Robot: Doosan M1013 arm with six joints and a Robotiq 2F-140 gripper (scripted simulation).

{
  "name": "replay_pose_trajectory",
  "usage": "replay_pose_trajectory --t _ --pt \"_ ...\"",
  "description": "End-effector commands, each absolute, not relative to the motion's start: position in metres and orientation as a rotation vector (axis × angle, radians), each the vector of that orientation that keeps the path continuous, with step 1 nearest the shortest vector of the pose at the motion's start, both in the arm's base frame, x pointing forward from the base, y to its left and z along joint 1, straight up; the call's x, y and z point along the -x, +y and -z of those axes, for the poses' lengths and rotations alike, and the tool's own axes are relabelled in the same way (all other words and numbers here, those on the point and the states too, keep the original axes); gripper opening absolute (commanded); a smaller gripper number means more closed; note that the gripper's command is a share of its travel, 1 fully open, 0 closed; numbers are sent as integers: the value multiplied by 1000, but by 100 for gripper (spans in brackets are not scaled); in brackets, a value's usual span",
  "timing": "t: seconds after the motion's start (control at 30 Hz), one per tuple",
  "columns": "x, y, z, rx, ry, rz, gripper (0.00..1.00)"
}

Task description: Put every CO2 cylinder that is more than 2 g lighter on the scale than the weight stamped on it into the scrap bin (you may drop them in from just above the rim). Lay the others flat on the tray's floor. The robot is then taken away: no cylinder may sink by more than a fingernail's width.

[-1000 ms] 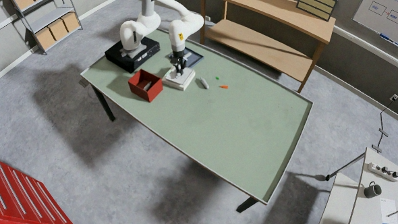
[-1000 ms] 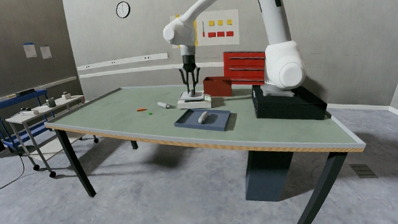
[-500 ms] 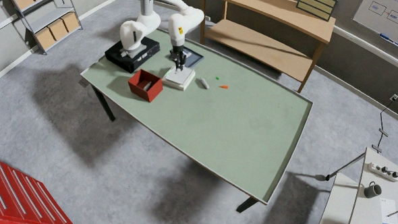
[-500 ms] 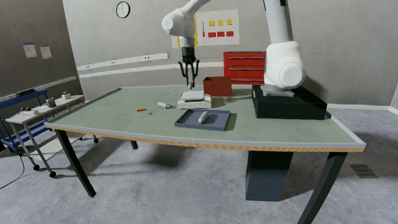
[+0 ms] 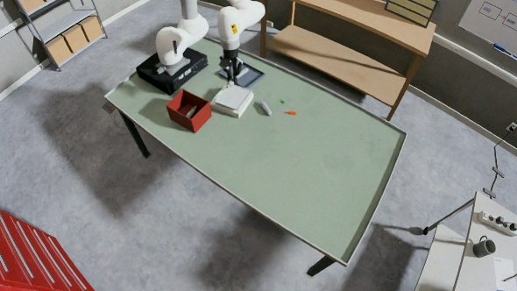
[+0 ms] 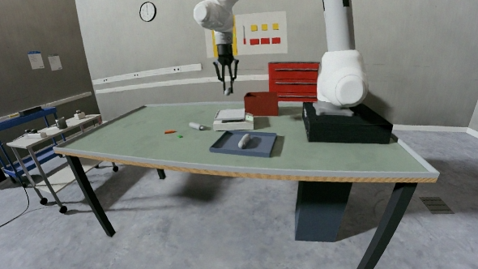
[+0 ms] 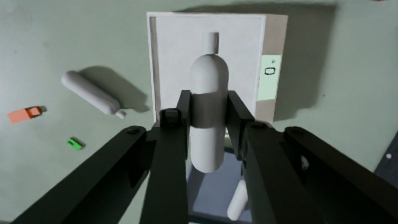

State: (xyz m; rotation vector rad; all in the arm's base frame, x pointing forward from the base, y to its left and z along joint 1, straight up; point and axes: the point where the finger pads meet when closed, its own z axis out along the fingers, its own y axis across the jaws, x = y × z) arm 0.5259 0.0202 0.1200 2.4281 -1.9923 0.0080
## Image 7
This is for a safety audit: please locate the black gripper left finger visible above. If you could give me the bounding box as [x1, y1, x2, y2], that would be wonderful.
[9, 90, 191, 224]

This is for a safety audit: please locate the white digital scale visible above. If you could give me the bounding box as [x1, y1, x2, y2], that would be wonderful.
[147, 12, 288, 124]

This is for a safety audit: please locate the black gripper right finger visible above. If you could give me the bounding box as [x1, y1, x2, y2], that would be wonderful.
[226, 90, 398, 224]

